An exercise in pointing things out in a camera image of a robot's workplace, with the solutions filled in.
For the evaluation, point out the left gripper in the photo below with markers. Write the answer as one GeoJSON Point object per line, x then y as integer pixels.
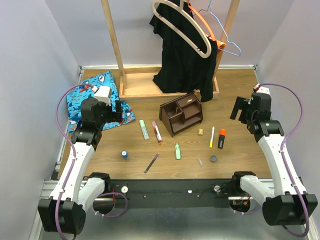
{"type": "Point", "coordinates": [114, 116]}

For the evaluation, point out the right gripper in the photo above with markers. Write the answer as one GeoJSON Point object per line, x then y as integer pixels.
{"type": "Point", "coordinates": [242, 103]}

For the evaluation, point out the mint green highlighter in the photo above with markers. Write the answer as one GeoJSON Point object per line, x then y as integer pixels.
{"type": "Point", "coordinates": [144, 129]}

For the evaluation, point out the orange black highlighter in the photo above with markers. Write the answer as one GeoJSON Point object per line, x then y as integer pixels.
{"type": "Point", "coordinates": [221, 138]}

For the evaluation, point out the pink red pen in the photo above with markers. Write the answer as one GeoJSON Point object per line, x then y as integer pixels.
{"type": "Point", "coordinates": [157, 132]}

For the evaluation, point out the yellow white marker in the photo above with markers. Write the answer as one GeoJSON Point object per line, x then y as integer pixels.
{"type": "Point", "coordinates": [212, 137]}

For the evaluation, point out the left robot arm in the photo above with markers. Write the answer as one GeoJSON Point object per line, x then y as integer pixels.
{"type": "Point", "coordinates": [65, 210]}

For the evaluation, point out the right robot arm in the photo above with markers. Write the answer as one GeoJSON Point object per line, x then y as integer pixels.
{"type": "Point", "coordinates": [288, 203]}

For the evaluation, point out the blue small bottle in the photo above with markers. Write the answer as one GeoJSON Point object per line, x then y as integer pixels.
{"type": "Point", "coordinates": [125, 155]}

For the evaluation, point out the small wooden block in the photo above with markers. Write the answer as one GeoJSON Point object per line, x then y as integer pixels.
{"type": "Point", "coordinates": [200, 131]}

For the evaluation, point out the brown wooden desk organizer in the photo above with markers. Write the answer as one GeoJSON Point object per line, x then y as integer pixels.
{"type": "Point", "coordinates": [181, 113]}

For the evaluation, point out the purple thin pen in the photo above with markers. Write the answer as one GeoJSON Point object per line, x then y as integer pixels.
{"type": "Point", "coordinates": [151, 163]}

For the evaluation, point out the round dark cap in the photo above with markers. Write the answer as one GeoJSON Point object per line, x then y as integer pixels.
{"type": "Point", "coordinates": [213, 158]}

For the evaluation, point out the black hanging garment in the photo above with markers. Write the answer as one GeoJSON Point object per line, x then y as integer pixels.
{"type": "Point", "coordinates": [182, 69]}

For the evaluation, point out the orange plastic hanger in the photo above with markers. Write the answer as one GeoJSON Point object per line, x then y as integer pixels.
{"type": "Point", "coordinates": [220, 44]}

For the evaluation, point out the small clear tube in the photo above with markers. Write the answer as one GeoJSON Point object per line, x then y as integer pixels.
{"type": "Point", "coordinates": [200, 162]}

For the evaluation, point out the beige wooden hanger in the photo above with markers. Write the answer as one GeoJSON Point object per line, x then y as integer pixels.
{"type": "Point", "coordinates": [181, 24]}

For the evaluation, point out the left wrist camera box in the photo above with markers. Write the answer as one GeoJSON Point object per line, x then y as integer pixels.
{"type": "Point", "coordinates": [103, 94]}

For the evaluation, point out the wooden clothes rack frame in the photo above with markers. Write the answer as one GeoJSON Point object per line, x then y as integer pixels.
{"type": "Point", "coordinates": [135, 82]}

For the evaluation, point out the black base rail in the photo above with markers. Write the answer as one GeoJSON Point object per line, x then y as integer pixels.
{"type": "Point", "coordinates": [179, 193]}

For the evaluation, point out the blue wire hanger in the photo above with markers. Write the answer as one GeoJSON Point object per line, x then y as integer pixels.
{"type": "Point", "coordinates": [233, 7]}

